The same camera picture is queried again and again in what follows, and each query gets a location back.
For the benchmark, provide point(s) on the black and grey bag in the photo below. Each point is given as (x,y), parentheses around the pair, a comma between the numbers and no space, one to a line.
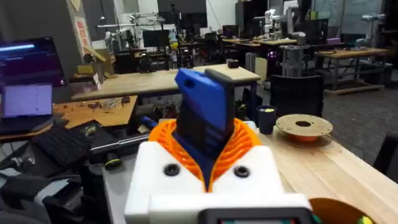
(34,194)

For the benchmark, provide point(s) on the cardboard spool with orange filament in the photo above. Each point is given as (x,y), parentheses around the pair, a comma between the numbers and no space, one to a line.
(304,127)

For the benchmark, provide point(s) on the wooden board with small parts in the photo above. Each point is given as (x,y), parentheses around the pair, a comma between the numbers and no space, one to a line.
(93,113)

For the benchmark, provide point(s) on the brown tub with toys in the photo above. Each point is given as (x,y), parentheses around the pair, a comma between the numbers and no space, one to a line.
(337,211)

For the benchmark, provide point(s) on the laptop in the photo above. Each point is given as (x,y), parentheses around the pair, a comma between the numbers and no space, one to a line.
(26,104)

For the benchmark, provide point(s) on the black office chair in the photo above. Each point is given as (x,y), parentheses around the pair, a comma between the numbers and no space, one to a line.
(297,95)

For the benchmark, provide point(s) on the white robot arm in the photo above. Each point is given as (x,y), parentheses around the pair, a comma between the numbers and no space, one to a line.
(271,21)

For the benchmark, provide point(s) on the blue electric screwdriver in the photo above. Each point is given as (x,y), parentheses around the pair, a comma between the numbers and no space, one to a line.
(203,102)

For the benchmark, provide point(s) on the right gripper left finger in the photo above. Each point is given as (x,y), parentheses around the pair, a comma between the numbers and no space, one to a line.
(149,174)

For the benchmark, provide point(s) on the dark cup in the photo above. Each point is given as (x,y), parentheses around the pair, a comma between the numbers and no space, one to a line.
(266,119)

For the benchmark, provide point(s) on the wooden table with metal legs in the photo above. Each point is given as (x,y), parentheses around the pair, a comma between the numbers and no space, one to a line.
(351,53)

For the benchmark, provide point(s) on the small black box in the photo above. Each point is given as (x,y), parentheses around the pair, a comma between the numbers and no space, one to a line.
(232,63)

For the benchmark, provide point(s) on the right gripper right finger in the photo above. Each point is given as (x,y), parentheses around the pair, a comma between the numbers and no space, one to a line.
(258,174)

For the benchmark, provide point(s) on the black keyboard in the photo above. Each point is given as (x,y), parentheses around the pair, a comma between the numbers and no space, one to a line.
(62,144)

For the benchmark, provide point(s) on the computer monitor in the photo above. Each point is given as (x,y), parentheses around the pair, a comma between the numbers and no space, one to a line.
(29,62)

